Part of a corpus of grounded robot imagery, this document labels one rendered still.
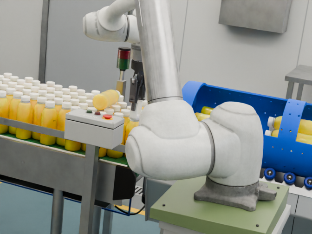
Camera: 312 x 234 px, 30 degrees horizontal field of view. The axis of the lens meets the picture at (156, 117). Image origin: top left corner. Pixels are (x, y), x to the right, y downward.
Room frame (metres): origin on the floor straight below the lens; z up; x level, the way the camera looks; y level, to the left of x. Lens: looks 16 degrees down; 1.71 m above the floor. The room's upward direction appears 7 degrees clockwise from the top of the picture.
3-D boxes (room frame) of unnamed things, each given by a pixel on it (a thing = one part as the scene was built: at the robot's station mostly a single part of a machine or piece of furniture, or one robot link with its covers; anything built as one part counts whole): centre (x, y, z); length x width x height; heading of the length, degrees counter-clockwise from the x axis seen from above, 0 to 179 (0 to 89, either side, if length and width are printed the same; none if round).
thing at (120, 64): (2.78, 0.19, 1.18); 0.06 x 0.06 x 0.05
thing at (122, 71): (2.78, 0.19, 1.18); 0.06 x 0.06 x 0.16
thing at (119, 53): (2.78, 0.19, 1.23); 0.06 x 0.06 x 0.04
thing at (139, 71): (2.26, 0.08, 1.26); 0.08 x 0.07 x 0.09; 161
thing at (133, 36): (2.25, 0.10, 1.44); 0.13 x 0.11 x 0.16; 108
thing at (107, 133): (2.10, 0.23, 1.05); 0.20 x 0.10 x 0.10; 71
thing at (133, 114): (2.24, 0.09, 1.10); 0.03 x 0.01 x 0.07; 71
